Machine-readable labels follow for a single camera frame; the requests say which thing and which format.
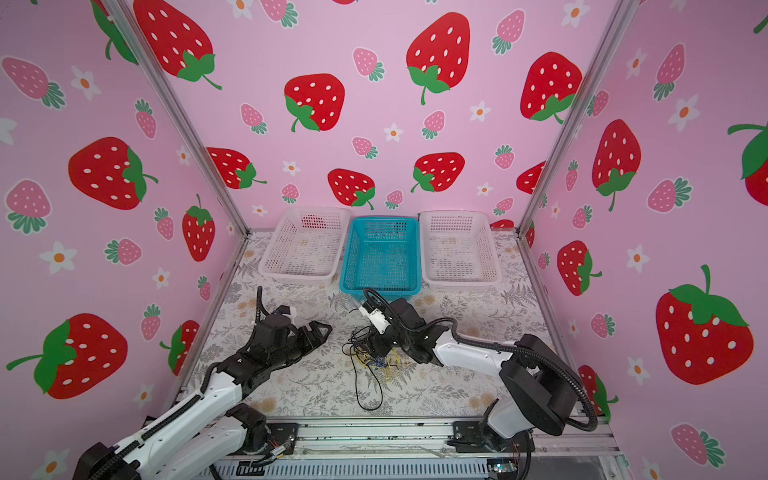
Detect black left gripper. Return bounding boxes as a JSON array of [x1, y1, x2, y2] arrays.
[[271, 320, 333, 371]]

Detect yellow blue black cables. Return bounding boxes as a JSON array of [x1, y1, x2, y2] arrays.
[[341, 326, 415, 385]]

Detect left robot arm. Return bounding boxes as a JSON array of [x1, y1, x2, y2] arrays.
[[73, 314, 333, 479]]

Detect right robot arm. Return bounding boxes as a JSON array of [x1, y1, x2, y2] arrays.
[[359, 291, 598, 452]]

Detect teal plastic basket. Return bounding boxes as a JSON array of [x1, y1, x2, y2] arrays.
[[339, 216, 422, 300]]

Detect right white plastic basket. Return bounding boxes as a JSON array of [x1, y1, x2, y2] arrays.
[[419, 210, 502, 291]]

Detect white plastic basket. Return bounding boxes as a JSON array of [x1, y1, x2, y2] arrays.
[[258, 207, 351, 287], [419, 210, 502, 291]]

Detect left white plastic basket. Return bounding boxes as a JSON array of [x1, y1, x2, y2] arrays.
[[258, 207, 351, 287]]

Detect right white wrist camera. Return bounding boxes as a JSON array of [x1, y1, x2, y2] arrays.
[[358, 302, 390, 335]]

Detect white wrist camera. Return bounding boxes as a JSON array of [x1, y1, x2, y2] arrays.
[[273, 305, 297, 319], [358, 302, 390, 335]]

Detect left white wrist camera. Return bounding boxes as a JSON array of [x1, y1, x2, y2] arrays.
[[273, 305, 297, 319]]

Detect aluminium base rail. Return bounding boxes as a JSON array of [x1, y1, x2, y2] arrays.
[[143, 416, 625, 480]]

